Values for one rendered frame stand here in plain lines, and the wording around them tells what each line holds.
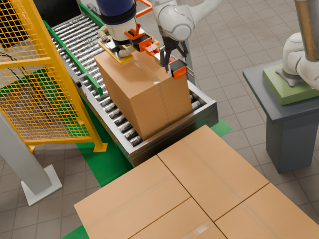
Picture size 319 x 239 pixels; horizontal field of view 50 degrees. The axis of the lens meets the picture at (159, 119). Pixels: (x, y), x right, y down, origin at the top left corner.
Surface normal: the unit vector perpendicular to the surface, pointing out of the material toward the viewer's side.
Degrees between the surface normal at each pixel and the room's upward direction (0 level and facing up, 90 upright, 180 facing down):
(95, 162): 0
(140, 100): 90
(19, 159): 90
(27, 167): 90
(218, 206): 0
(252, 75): 0
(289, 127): 90
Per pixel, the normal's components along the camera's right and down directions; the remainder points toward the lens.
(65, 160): -0.20, -0.69
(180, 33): 0.15, 0.69
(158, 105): 0.49, 0.54
